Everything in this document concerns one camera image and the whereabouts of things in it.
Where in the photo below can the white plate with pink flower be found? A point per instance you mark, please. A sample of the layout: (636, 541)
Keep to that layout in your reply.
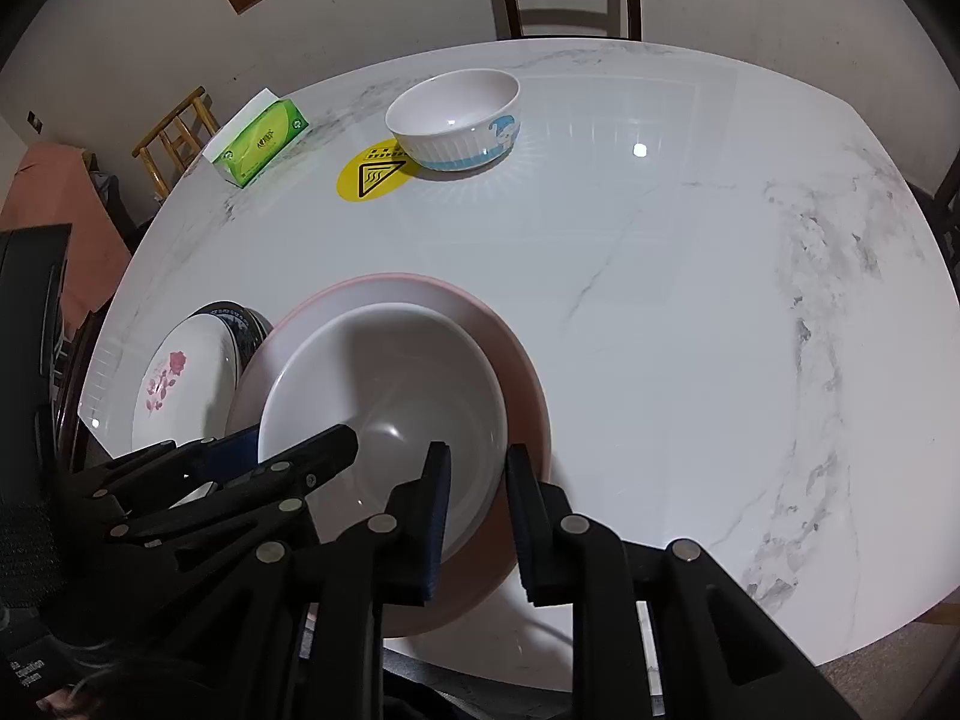
(187, 360)

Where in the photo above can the pink bowl white inside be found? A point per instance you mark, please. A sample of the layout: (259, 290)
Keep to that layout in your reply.
(390, 375)

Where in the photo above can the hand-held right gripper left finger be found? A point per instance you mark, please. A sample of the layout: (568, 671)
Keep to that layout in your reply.
(437, 526)

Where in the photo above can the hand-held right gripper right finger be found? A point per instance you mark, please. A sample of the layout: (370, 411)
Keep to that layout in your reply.
(519, 526)

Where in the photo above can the bamboo chair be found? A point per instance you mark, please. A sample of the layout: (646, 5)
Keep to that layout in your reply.
(176, 131)

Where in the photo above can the green tissue box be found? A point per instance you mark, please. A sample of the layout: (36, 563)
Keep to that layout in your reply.
(262, 136)

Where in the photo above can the person's left hand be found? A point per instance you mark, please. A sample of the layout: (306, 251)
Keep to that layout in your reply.
(75, 701)

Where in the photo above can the yellow warning sticker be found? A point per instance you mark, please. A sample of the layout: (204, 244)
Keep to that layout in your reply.
(360, 181)

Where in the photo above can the white bowl with blue print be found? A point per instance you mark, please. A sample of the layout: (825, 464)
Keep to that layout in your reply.
(450, 101)

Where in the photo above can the large pale pink bowl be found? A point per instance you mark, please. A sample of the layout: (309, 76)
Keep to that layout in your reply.
(521, 390)

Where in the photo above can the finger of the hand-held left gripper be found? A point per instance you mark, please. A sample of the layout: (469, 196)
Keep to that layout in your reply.
(150, 469)
(247, 502)

